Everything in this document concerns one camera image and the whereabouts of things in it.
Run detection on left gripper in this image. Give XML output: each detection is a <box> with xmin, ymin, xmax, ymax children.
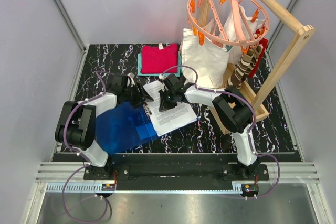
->
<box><xmin>122</xmin><ymin>82</ymin><xmax>153</xmax><ymax>109</ymax></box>

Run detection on white paper sheets stack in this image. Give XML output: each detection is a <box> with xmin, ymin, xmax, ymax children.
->
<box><xmin>146</xmin><ymin>100</ymin><xmax>197</xmax><ymax>136</ymax></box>

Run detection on blue plastic folder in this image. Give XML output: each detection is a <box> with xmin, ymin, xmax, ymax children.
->
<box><xmin>96</xmin><ymin>102</ymin><xmax>159</xmax><ymax>155</ymax></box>

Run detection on printed paper stack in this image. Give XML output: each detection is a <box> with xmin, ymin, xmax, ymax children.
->
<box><xmin>143</xmin><ymin>80</ymin><xmax>164</xmax><ymax>102</ymax></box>

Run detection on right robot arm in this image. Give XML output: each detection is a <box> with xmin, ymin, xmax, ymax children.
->
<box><xmin>159</xmin><ymin>74</ymin><xmax>260</xmax><ymax>180</ymax></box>

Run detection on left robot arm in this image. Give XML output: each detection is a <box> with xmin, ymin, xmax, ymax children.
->
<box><xmin>55</xmin><ymin>71</ymin><xmax>154</xmax><ymax>180</ymax></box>

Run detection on teal folded shirt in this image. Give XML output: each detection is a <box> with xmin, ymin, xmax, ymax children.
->
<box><xmin>137</xmin><ymin>53</ymin><xmax>182</xmax><ymax>77</ymax></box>

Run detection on red folded shirt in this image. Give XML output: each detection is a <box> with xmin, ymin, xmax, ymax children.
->
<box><xmin>140</xmin><ymin>44</ymin><xmax>179</xmax><ymax>74</ymax></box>

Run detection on white hanging towel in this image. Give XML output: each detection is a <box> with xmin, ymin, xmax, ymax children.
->
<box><xmin>180</xmin><ymin>28</ymin><xmax>229</xmax><ymax>88</ymax></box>

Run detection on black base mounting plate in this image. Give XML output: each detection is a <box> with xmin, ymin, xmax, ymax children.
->
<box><xmin>83</xmin><ymin>154</ymin><xmax>270</xmax><ymax>193</ymax></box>

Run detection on brown striped socks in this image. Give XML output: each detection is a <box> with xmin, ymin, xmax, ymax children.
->
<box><xmin>228</xmin><ymin>46</ymin><xmax>257</xmax><ymax>90</ymax></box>

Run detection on pink round clip hanger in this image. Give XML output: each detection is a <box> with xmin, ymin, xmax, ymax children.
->
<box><xmin>187</xmin><ymin>0</ymin><xmax>269</xmax><ymax>52</ymax></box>

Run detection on red hanging cloth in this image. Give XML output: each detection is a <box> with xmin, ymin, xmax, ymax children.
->
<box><xmin>248</xmin><ymin>38</ymin><xmax>268</xmax><ymax>78</ymax></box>

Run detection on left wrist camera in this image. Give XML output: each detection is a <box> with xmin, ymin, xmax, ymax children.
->
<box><xmin>127</xmin><ymin>73</ymin><xmax>135</xmax><ymax>87</ymax></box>

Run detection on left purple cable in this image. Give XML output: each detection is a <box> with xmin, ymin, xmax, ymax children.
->
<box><xmin>61</xmin><ymin>70</ymin><xmax>112</xmax><ymax>222</ymax></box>

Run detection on wooden drying rack frame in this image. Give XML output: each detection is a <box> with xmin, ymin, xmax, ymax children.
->
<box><xmin>196</xmin><ymin>0</ymin><xmax>316</xmax><ymax>135</ymax></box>

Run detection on aluminium rail frame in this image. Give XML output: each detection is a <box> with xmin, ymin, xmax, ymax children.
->
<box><xmin>25</xmin><ymin>156</ymin><xmax>333</xmax><ymax>223</ymax></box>

